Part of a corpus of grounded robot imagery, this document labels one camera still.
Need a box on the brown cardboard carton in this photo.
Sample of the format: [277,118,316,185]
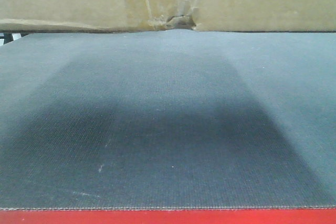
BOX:
[1,0,335,32]

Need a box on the dark conveyor belt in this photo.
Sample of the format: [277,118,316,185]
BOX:
[1,30,335,210]

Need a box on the background table left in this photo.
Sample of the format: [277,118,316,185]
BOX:
[0,33,28,46]

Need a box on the red conveyor frame edge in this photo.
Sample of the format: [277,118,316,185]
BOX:
[1,208,335,223]

